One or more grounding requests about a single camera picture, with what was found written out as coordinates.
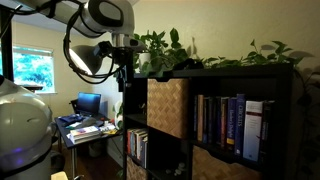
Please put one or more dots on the black laptop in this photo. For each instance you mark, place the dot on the black laptop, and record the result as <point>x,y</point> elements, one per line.
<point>89,104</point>

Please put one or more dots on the colourful small packets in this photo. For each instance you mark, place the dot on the colourful small packets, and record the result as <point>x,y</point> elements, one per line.
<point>108,127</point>

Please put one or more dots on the light wooden block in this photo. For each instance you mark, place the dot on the light wooden block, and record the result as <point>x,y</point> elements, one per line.
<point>59,176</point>

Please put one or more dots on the dark spine book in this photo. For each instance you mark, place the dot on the dark spine book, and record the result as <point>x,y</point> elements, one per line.
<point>215,120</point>
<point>206,118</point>

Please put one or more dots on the green pothos plant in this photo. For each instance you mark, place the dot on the green pothos plant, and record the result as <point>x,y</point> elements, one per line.
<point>173,35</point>

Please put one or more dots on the grey pebbles pile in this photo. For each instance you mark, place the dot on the grey pebbles pile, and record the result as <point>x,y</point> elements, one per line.
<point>178,169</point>

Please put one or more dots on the blue cloth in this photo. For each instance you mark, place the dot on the blue cloth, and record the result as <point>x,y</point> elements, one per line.
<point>70,119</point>

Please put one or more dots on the white plant pot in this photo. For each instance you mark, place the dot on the white plant pot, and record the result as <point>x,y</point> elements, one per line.
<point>144,60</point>

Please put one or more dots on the orange red spine book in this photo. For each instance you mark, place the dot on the orange red spine book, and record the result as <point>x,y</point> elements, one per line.
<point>224,121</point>

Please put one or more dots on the navy hardcover book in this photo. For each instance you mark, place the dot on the navy hardcover book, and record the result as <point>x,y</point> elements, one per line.
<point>145,153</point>

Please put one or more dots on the blue and yellow book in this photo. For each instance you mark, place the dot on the blue and yellow book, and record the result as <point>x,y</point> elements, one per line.
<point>231,123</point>

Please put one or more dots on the white elephant figurine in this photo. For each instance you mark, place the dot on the white elephant figurine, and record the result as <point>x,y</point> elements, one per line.
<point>143,108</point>

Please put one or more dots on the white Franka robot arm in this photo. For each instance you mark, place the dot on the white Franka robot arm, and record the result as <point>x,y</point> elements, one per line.
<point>23,126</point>

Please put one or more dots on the large woven basket drawer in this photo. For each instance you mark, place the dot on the large woven basket drawer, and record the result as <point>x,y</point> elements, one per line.
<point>166,106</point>

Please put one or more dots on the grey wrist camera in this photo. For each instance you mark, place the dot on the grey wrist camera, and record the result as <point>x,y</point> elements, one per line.
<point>133,42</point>

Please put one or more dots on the window with white frame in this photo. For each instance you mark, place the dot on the window with white frame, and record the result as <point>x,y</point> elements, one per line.
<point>33,70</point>

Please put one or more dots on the black spine book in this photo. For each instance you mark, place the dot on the black spine book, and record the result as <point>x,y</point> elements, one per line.
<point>266,130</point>

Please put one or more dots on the dark desk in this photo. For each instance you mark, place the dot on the dark desk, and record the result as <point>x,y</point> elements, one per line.
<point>65,133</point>

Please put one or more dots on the stack of books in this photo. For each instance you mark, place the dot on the stack of books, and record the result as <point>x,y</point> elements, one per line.
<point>85,133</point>

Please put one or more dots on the tan spine book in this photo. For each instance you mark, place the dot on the tan spine book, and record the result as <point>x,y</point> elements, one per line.
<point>200,118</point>

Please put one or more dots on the black cube cupboard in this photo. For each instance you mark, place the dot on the black cube cupboard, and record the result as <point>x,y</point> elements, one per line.
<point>285,100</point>

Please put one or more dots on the red orange paperback book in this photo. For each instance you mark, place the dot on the red orange paperback book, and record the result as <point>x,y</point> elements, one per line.
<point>128,141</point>

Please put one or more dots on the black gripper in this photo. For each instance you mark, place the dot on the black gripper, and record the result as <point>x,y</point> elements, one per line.
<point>124,60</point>

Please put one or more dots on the black vertical pole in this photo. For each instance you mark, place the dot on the black vertical pole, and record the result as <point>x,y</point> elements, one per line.
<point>6,43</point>

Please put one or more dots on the white paperback book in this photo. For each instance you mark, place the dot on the white paperback book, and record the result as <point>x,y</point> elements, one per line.
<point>137,143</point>

